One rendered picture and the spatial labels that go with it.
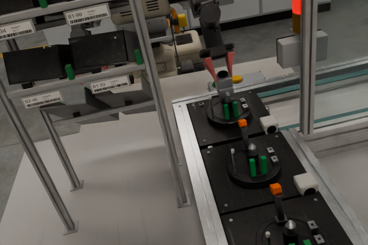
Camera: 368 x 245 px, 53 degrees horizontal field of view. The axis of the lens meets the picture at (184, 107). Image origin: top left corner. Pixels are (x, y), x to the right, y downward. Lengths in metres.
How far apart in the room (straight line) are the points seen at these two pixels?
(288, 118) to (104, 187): 0.63
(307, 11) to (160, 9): 0.93
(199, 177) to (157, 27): 0.90
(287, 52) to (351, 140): 0.36
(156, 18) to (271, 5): 2.74
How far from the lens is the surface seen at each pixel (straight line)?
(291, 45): 0.97
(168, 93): 1.56
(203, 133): 1.12
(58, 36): 4.35
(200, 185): 0.98
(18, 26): 0.80
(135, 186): 1.17
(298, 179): 0.93
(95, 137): 1.43
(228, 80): 1.09
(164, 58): 1.81
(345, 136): 1.18
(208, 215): 0.92
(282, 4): 4.36
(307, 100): 1.04
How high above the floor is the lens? 1.65
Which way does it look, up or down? 33 degrees down
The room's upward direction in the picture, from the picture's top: 11 degrees counter-clockwise
